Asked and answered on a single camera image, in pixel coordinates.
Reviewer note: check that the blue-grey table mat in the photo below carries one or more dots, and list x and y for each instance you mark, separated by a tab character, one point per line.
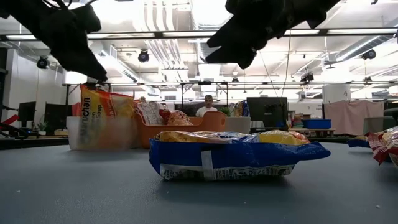
93	193

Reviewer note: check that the person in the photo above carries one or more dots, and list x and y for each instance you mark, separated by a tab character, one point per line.
206	109

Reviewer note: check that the grey storage box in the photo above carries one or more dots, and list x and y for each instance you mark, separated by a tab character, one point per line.
376	126

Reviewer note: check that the black computer monitor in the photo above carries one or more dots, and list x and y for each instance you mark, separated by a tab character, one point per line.
267	112
57	115
26	112

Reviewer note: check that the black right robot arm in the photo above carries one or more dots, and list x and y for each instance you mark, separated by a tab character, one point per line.
317	11

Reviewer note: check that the blue Maruchan noodle pack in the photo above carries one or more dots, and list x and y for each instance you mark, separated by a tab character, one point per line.
357	142
233	155
242	109

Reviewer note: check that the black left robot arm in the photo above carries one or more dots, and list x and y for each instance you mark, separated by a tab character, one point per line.
21	11

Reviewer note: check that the blue plastic crate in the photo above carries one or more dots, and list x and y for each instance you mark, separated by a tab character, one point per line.
317	124

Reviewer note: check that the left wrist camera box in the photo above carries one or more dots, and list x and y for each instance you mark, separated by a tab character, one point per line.
87	18

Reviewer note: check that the white plastic bin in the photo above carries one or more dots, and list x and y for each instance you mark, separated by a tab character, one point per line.
237	126

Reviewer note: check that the orange Maruchan noodle pack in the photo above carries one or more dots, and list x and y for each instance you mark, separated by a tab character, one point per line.
102	118

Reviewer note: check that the white cylindrical column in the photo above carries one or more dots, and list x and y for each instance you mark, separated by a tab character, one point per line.
335	93

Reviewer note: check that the pink cloth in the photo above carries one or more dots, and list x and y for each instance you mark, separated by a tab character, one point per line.
351	116

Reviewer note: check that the red Maruchan noodle pack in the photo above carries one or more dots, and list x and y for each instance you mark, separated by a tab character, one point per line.
178	119
384	143
150	113

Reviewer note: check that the small green background plant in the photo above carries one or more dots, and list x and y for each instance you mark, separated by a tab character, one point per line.
225	111

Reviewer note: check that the clear plastic bin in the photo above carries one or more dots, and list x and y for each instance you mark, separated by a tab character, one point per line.
72	138

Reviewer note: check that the orange plastic bin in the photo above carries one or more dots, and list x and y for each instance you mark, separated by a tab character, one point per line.
186	133

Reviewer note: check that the black ceiling spotlight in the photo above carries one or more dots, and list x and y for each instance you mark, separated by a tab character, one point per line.
369	54
143	56
43	62

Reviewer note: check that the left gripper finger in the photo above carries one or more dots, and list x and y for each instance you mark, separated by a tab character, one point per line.
87	67

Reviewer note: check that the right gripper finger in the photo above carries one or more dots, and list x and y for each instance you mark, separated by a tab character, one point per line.
236	56
224	39

